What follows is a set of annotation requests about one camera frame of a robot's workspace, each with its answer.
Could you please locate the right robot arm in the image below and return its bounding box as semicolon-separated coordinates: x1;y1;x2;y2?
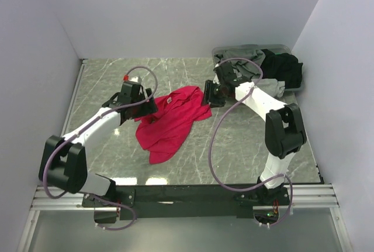
202;63;307;205

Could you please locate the aluminium rail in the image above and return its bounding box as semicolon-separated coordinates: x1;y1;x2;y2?
30;184;339;210

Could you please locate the black t-shirt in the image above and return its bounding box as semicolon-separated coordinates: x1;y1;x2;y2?
261;49;303;89

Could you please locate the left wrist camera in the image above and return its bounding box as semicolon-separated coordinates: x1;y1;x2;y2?
123;74;142;84

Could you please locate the grey plastic bin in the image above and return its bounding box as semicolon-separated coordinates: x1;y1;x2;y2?
212;44;303;92

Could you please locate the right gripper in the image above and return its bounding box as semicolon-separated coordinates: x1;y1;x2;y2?
200;80;226;109

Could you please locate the light grey t-shirt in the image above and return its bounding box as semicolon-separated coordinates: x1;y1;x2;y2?
252;79;285;98

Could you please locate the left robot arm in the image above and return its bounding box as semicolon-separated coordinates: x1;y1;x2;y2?
39;81;157;206

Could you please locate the red t-shirt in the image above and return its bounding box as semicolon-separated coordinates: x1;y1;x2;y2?
135;86;212;164

